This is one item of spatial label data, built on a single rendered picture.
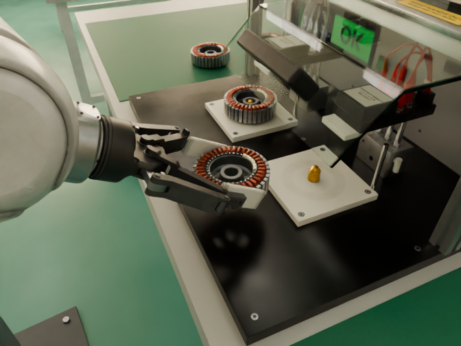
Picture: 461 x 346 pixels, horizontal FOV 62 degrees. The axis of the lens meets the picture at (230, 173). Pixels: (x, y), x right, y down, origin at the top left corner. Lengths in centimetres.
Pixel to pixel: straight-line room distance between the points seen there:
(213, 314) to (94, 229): 124
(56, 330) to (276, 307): 105
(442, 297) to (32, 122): 53
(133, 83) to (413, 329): 82
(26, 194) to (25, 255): 151
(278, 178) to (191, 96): 36
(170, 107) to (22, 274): 101
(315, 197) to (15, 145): 50
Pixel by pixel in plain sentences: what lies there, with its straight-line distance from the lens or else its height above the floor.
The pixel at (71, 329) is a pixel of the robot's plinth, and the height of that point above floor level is 2.
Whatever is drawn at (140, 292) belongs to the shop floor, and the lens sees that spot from 147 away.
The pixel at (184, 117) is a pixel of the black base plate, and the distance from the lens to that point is 84.
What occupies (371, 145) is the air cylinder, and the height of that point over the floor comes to 81.
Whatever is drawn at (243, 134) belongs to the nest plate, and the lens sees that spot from 75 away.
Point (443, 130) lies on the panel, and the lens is 78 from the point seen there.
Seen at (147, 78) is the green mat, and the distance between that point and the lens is 107.
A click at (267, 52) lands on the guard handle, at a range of 38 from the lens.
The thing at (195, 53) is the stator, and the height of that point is 78.
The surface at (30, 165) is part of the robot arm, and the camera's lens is 21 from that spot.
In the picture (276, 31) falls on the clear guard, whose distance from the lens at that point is 45.
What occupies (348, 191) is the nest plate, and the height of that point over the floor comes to 78.
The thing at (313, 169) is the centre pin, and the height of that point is 81.
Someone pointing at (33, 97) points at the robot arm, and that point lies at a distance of 21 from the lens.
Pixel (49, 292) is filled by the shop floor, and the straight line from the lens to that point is 158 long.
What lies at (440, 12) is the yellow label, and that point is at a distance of 53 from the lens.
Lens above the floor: 120
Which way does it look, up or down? 39 degrees down
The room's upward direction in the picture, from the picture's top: straight up
